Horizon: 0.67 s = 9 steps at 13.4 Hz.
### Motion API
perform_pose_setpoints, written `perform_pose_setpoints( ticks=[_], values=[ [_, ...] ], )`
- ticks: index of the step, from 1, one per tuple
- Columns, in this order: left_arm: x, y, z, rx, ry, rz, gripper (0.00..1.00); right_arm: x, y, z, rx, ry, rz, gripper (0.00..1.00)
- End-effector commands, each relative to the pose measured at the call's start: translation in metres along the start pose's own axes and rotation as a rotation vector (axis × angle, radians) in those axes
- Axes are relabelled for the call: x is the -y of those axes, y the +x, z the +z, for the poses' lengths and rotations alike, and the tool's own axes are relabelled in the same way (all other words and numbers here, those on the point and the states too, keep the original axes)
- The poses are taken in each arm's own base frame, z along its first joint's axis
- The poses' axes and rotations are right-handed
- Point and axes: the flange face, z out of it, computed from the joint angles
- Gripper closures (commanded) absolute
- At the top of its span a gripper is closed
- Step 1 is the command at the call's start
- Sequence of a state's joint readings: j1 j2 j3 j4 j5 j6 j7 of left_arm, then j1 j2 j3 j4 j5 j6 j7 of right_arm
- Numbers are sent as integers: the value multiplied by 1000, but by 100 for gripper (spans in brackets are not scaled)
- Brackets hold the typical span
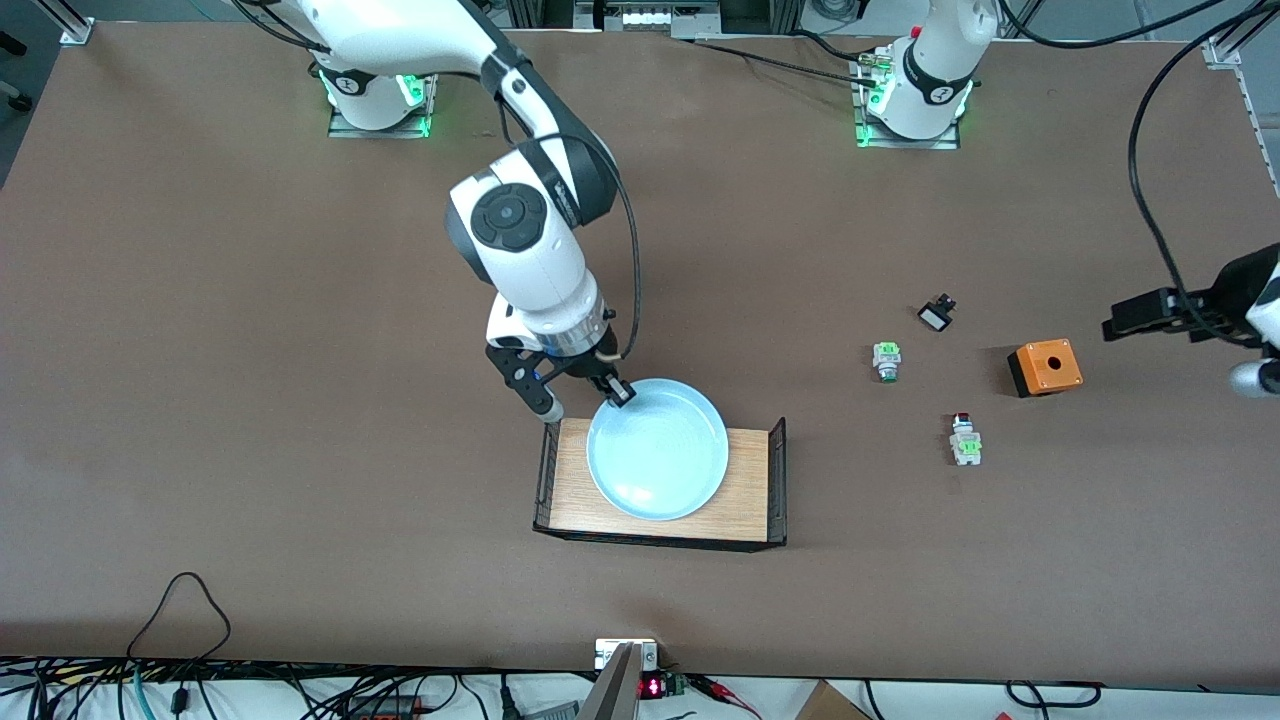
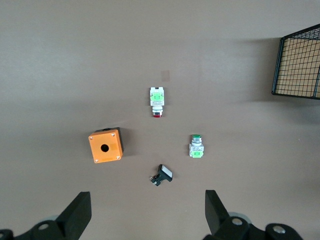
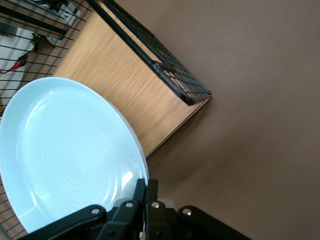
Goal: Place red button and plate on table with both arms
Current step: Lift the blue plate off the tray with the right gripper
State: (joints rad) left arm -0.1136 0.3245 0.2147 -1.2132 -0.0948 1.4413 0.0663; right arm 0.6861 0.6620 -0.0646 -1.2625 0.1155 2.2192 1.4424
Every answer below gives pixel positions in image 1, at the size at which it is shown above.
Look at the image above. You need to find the light blue round plate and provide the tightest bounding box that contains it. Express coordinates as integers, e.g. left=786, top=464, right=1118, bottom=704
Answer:
left=586, top=378, right=730, bottom=522

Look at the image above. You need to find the red capped white button switch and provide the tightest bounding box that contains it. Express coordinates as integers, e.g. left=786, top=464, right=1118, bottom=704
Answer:
left=950, top=411, right=984, bottom=469

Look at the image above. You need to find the grey metal bar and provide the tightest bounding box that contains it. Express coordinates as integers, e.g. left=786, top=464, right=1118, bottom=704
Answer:
left=577, top=642, right=643, bottom=720

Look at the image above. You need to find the red clip lead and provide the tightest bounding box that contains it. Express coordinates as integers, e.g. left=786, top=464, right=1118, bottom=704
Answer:
left=688, top=674, right=763, bottom=719

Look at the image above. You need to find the brown cardboard piece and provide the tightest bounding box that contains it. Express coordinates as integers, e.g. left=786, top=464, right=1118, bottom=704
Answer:
left=794, top=680, right=873, bottom=720

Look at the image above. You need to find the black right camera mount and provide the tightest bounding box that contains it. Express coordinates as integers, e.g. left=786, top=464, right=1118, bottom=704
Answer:
left=486, top=342, right=553, bottom=407

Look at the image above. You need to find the orange button enclosure box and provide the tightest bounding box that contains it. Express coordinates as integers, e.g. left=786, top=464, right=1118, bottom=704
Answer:
left=1007, top=339, right=1084, bottom=399

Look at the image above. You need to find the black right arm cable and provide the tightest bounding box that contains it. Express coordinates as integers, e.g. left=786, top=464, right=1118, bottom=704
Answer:
left=500, top=100, right=643, bottom=363

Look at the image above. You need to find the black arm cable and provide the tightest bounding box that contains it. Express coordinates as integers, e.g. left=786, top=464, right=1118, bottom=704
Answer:
left=500, top=100, right=643, bottom=363
left=1127, top=0, right=1280, bottom=341

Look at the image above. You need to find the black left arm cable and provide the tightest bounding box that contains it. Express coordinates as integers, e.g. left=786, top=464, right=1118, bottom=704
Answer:
left=1127, top=0, right=1280, bottom=341

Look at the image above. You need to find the wooden rack with wire sides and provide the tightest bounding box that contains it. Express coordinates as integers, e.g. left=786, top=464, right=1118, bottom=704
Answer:
left=532, top=403, right=788, bottom=553

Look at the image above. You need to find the aluminium frame profile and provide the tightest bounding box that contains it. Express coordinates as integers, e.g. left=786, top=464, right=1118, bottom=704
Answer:
left=1204, top=0, right=1280, bottom=67
left=40, top=0, right=96, bottom=46

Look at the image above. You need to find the silver metal bracket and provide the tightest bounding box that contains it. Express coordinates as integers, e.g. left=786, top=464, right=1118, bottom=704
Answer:
left=595, top=638, right=660, bottom=670

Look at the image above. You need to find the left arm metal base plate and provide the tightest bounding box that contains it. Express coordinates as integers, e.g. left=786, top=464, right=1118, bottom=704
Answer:
left=852, top=50, right=963, bottom=151

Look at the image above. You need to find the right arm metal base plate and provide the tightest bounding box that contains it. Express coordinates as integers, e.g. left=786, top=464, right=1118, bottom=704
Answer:
left=328, top=70, right=442, bottom=139

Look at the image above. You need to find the black cable on table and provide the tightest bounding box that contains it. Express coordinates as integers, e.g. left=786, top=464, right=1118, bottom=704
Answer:
left=690, top=40, right=881, bottom=87

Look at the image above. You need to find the black coiled floor cable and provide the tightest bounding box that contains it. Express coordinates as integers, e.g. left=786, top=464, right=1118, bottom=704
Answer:
left=1004, top=680, right=1103, bottom=710

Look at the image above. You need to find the looped thin black cable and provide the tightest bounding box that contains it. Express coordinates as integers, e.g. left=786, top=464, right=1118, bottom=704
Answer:
left=127, top=572, right=233, bottom=663

